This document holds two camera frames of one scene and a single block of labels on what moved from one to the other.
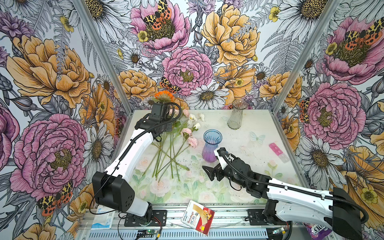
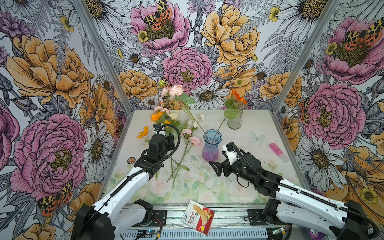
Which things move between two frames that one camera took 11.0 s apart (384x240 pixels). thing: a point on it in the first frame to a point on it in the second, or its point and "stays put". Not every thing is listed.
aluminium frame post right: x=329 y=12 stays put
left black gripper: x=168 y=128 to x=170 y=140
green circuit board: x=151 y=231 stays put
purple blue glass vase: x=212 y=138 stays put
